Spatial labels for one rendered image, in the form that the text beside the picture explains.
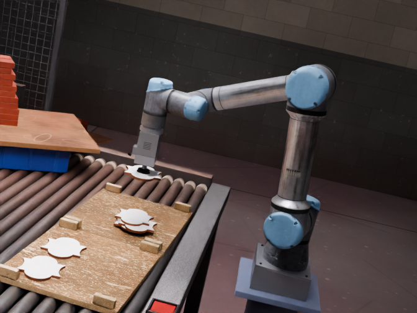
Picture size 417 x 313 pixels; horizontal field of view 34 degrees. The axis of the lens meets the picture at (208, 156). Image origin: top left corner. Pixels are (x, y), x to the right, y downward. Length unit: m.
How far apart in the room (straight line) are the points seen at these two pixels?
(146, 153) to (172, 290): 0.45
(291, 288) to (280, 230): 0.25
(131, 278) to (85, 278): 0.13
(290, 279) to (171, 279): 0.39
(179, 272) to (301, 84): 0.67
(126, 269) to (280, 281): 0.50
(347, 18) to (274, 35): 0.70
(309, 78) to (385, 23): 4.87
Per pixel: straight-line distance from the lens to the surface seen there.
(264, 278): 2.20
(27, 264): 1.95
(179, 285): 2.03
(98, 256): 2.06
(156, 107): 2.14
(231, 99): 2.17
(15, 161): 2.70
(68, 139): 2.77
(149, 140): 2.16
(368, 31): 6.77
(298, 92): 1.94
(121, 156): 2.99
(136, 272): 2.01
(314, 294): 2.31
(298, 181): 2.01
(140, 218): 2.30
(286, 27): 6.72
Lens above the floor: 1.81
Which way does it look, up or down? 15 degrees down
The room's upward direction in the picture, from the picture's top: 12 degrees clockwise
